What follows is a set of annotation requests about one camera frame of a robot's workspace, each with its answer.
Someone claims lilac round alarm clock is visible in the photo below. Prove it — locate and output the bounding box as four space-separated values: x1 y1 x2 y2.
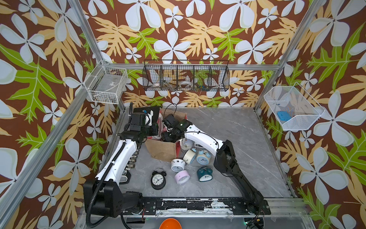
174 170 190 185

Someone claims blue object in basket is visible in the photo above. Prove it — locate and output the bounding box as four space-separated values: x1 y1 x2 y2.
277 111 292 122

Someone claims white wire basket right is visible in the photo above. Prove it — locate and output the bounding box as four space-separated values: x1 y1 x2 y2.
264 83 326 131

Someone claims burlap red Christmas canvas bag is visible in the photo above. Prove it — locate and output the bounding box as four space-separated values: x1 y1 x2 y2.
144 108 187 162

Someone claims orange bowl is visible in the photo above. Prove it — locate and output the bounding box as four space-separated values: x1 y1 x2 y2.
159 218 182 229

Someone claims white wire basket left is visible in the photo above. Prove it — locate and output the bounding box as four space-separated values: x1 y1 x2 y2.
84 61 128 105

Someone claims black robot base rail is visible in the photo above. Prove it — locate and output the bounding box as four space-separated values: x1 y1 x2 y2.
143 197 272 215

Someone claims dark green alarm clock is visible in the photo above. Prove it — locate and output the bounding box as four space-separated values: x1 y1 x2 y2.
196 167 213 182

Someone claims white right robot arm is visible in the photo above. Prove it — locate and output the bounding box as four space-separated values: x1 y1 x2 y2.
162 114 271 215

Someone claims black wire wall basket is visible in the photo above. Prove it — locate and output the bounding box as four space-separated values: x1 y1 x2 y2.
141 59 230 92

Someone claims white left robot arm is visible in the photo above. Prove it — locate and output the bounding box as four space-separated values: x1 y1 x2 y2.
83 104 160 228

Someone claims white round alarm clock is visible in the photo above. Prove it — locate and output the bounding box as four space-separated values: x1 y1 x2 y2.
171 158 186 173

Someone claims white wire basket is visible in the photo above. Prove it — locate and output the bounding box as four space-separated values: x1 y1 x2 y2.
264 83 326 131
84 61 128 105

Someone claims clear round alarm clock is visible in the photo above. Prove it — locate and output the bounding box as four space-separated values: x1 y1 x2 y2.
180 138 194 151

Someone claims light blue bell alarm clock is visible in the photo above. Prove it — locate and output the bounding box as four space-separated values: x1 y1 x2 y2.
196 149 211 165

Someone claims cream round alarm clock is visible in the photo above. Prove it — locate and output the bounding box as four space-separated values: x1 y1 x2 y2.
183 148 196 165

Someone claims black twin bell alarm clock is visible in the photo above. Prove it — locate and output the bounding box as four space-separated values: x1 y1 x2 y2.
151 168 167 190

